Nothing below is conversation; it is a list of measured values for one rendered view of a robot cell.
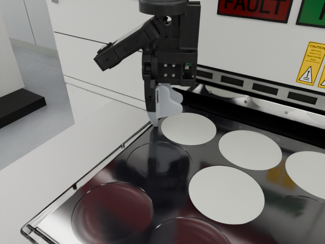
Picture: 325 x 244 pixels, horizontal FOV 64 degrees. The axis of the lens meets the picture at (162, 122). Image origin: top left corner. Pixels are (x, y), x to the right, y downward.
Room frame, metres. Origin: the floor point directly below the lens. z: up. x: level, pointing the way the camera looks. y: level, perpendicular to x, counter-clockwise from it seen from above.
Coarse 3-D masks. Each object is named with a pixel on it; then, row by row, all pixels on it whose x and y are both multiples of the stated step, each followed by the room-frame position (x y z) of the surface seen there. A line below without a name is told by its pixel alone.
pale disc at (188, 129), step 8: (168, 120) 0.41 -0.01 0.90; (176, 120) 0.42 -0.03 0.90; (184, 120) 0.42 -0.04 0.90; (192, 120) 0.42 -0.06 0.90; (200, 120) 0.42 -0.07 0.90; (208, 120) 0.42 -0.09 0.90; (168, 128) 0.39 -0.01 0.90; (176, 128) 0.39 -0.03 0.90; (184, 128) 0.39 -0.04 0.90; (192, 128) 0.39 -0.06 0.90; (200, 128) 0.39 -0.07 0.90; (208, 128) 0.39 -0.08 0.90; (168, 136) 0.36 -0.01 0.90; (176, 136) 0.37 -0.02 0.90; (184, 136) 0.37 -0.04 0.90; (192, 136) 0.37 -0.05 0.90; (200, 136) 0.37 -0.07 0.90; (208, 136) 0.37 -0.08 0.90; (184, 144) 0.34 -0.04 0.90; (192, 144) 0.34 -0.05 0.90
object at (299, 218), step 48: (144, 144) 0.34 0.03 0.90; (288, 144) 0.34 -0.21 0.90; (96, 192) 0.24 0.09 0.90; (144, 192) 0.24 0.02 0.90; (288, 192) 0.24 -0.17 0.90; (96, 240) 0.17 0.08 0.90; (144, 240) 0.17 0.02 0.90; (192, 240) 0.17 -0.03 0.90; (240, 240) 0.17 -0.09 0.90; (288, 240) 0.17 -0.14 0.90
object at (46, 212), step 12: (144, 132) 0.38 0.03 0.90; (120, 144) 0.34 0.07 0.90; (108, 156) 0.31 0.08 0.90; (96, 168) 0.28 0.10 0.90; (84, 180) 0.26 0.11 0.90; (72, 192) 0.24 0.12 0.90; (48, 204) 0.22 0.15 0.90; (60, 204) 0.22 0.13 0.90; (36, 216) 0.20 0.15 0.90; (36, 228) 0.19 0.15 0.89
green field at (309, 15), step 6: (306, 0) 0.42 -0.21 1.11; (312, 0) 0.41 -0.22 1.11; (318, 0) 0.41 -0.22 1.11; (324, 0) 0.40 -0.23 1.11; (306, 6) 0.41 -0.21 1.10; (312, 6) 0.41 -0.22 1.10; (318, 6) 0.41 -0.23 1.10; (324, 6) 0.40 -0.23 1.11; (306, 12) 0.41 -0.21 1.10; (312, 12) 0.41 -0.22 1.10; (318, 12) 0.41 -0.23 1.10; (324, 12) 0.40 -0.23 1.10; (300, 18) 0.42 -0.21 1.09; (306, 18) 0.41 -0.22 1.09; (312, 18) 0.41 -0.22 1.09; (318, 18) 0.40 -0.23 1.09; (324, 18) 0.40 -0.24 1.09; (318, 24) 0.40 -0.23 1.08; (324, 24) 0.40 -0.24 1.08
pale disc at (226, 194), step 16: (208, 176) 0.27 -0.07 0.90; (224, 176) 0.27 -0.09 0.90; (240, 176) 0.27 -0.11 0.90; (192, 192) 0.24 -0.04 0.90; (208, 192) 0.24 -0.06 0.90; (224, 192) 0.24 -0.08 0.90; (240, 192) 0.24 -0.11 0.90; (256, 192) 0.24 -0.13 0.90; (208, 208) 0.22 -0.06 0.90; (224, 208) 0.22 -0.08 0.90; (240, 208) 0.22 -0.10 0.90; (256, 208) 0.22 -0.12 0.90
